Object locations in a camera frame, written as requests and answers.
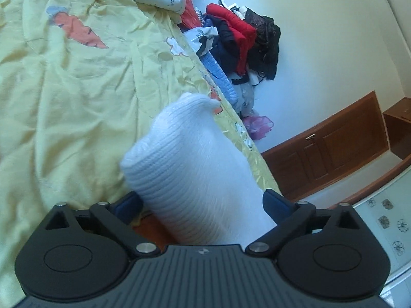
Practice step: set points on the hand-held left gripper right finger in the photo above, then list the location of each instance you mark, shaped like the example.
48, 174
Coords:
275, 204

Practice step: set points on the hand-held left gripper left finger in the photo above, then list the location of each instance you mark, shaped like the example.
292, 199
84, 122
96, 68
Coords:
126, 204

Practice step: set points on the white knitted sweater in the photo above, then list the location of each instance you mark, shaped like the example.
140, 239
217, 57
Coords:
192, 166

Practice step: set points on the pink plastic bag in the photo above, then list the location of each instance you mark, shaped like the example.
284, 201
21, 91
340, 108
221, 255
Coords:
257, 126

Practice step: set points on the brown wooden door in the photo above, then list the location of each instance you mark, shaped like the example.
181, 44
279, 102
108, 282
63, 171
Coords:
334, 147

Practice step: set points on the grey plastic bag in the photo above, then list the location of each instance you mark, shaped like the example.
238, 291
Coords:
245, 99

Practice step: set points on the white wardrobe with flower stickers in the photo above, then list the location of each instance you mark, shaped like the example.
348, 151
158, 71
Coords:
385, 224

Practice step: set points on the yellow carrot print bedsheet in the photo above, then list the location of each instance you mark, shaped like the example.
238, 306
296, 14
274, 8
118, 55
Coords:
64, 102

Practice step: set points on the blue knitted garment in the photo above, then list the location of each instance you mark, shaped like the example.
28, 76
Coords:
221, 78

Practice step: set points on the navy garment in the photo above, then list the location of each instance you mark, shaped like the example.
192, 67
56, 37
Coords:
224, 54

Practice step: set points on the black garment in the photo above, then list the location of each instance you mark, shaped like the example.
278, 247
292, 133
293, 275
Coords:
268, 41

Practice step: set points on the red jacket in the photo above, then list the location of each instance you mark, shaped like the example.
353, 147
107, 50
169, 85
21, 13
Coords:
237, 29

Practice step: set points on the white crumpled plastic bag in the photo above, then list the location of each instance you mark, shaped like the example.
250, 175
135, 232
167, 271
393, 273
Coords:
202, 37

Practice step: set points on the red plastic bag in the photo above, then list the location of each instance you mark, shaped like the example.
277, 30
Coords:
189, 3

